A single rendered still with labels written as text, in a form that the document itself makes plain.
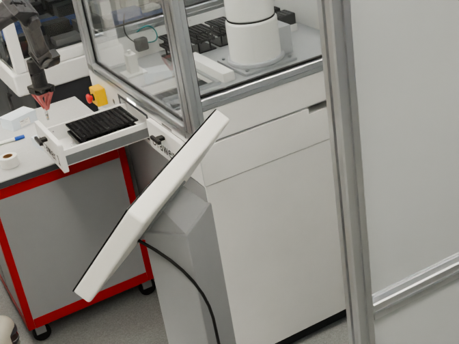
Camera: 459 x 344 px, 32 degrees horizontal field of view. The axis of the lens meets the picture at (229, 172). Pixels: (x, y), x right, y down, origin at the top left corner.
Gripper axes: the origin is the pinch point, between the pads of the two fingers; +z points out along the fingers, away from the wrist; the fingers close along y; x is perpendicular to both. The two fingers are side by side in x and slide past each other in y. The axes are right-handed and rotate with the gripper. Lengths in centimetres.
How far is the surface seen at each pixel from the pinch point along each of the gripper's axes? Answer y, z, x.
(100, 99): -4.0, 4.0, -22.2
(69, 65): 43, 2, -40
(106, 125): -34.0, 2.1, -3.3
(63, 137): -14.9, 7.8, 4.3
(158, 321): -34, 92, -7
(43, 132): -21.3, 0.0, 15.0
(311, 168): -97, 21, -41
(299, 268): -93, 59, -33
